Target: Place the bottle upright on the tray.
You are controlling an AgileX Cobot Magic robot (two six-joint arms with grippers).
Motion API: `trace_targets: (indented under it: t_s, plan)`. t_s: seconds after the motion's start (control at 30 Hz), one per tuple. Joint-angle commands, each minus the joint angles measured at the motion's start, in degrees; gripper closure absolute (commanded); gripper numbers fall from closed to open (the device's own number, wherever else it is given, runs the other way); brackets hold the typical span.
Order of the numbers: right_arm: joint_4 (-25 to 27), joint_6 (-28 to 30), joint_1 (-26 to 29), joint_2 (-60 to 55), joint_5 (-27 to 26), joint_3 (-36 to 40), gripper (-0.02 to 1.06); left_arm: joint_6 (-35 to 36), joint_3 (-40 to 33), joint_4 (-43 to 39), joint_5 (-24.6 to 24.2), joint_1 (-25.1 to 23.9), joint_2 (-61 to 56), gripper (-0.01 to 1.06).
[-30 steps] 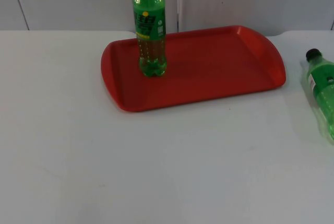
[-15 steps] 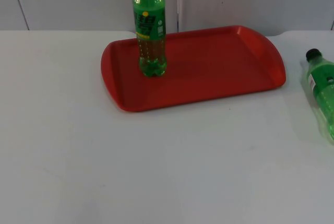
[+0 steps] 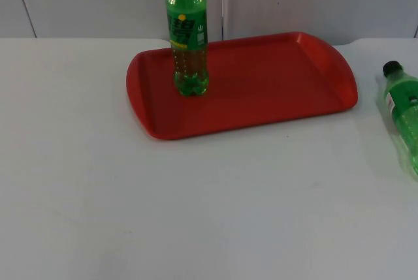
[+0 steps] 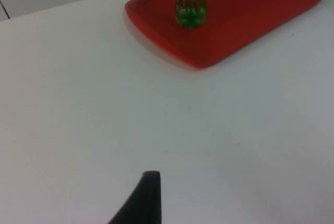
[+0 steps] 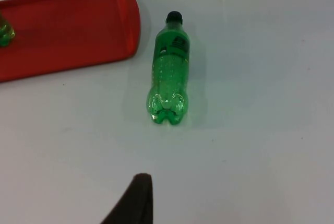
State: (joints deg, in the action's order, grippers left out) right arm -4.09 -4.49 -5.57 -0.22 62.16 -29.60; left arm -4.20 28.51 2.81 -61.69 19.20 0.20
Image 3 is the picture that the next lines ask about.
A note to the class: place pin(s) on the red plastic tray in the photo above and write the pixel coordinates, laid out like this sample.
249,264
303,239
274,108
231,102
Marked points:
254,90

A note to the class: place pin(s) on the green plastic bottle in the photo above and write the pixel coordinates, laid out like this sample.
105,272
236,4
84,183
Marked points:
403,103
187,32

